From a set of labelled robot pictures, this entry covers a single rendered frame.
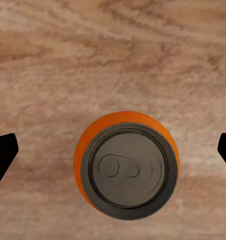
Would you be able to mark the can of soda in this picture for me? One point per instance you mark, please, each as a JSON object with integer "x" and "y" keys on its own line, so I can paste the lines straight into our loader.
{"x": 126, "y": 165}

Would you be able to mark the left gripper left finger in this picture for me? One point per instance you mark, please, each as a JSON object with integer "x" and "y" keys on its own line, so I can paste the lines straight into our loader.
{"x": 8, "y": 150}

